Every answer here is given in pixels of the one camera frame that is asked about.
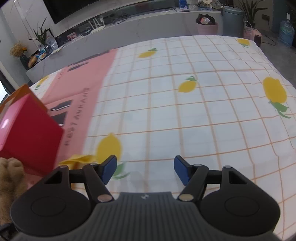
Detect pink basket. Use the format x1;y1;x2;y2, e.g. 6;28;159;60
243;21;262;44

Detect yellow cloth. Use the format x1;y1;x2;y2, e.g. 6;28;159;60
58;154;99;183

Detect brown round object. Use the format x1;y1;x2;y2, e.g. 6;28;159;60
28;54;39;68

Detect white television console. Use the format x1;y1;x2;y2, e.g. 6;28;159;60
25;8;225;84

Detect blue water bottle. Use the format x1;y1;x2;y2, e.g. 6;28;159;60
279;20;295;48

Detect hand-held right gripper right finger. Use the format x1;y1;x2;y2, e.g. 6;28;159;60
174;155;254;202

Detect dark vase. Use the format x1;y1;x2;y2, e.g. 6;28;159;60
20;54;29;70

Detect white router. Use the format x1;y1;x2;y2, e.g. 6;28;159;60
89;15;107;34

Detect brown knotted plush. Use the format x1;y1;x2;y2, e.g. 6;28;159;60
0;158;28;224

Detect black wall television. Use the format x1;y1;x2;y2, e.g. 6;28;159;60
43;0;144;25

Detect black cables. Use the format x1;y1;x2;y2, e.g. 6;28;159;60
110;13;130;25

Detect red cube box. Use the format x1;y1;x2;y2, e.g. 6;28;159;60
0;94;64;178

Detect orange cardboard box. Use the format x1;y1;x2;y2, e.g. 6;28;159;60
0;84;31;109

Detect green leafy potted plant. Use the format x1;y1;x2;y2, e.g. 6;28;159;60
28;17;48;50

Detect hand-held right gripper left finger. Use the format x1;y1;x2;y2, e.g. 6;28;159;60
43;154;118;203

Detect grey trash bin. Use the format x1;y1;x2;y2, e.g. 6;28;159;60
222;6;245;36

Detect lemon checked printed blanket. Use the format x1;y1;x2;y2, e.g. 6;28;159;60
25;35;296;234

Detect snack packets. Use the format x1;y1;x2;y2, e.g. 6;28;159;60
37;50;50;61

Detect black photo frame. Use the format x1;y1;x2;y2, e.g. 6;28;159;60
45;28;58;47

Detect pink bin with black bag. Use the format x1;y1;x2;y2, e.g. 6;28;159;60
195;14;219;36

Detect long-leaved potted plant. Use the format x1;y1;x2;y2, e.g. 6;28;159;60
238;0;269;24

